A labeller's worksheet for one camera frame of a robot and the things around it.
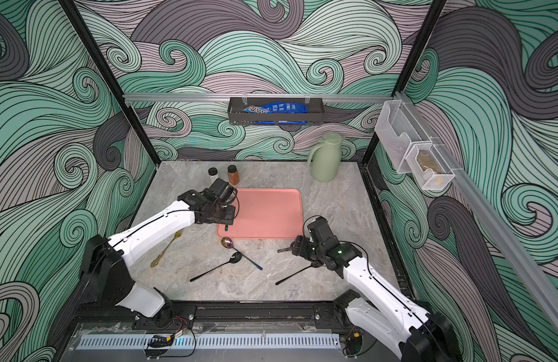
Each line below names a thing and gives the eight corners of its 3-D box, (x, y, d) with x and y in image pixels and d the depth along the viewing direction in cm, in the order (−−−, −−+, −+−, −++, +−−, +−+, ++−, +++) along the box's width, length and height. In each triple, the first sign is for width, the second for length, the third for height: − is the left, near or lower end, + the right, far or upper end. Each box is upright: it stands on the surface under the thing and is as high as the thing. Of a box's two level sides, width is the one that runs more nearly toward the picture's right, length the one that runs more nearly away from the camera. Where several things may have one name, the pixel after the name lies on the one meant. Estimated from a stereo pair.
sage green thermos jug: (306, 182, 115) (313, 145, 96) (304, 169, 121) (310, 132, 102) (334, 182, 115) (346, 145, 96) (331, 169, 121) (342, 132, 102)
